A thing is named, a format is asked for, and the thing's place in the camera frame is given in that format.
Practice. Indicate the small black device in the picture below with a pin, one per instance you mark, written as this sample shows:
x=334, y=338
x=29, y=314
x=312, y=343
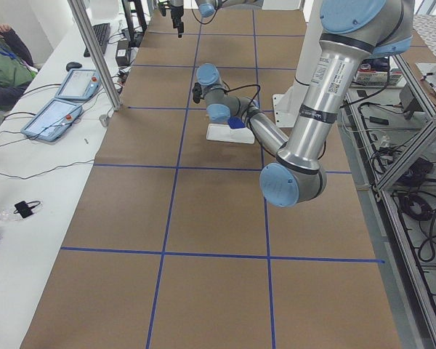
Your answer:
x=25, y=208

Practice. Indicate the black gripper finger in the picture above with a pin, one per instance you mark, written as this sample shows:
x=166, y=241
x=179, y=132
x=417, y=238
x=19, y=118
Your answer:
x=180, y=29

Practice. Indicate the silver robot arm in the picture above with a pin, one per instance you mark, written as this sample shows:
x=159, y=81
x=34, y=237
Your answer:
x=352, y=31
x=208, y=10

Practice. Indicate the seated person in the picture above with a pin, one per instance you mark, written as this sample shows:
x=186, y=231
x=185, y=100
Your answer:
x=16, y=67

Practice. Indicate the teach pendant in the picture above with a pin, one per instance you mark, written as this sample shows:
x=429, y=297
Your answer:
x=79, y=85
x=52, y=121

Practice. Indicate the black keyboard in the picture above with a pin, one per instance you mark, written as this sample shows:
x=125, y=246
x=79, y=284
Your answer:
x=102, y=34

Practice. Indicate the blue microfibre towel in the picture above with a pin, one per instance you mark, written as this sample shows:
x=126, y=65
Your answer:
x=236, y=123

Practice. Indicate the upper teach pendant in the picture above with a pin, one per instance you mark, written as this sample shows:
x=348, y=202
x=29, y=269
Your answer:
x=79, y=85

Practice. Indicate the black power adapter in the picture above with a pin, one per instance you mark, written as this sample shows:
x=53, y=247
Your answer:
x=123, y=53

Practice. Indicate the lower teach pendant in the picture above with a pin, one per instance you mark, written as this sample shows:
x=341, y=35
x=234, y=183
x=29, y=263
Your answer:
x=52, y=121

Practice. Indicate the black computer mouse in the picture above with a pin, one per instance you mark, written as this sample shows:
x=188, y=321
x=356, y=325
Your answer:
x=73, y=65

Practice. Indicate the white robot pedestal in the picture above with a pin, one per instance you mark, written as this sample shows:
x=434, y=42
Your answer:
x=286, y=107

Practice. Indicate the white towel rack base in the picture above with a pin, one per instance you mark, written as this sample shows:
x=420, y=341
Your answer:
x=223, y=133

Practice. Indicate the aluminium frame post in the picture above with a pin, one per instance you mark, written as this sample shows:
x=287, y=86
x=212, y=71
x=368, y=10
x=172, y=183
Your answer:
x=84, y=25

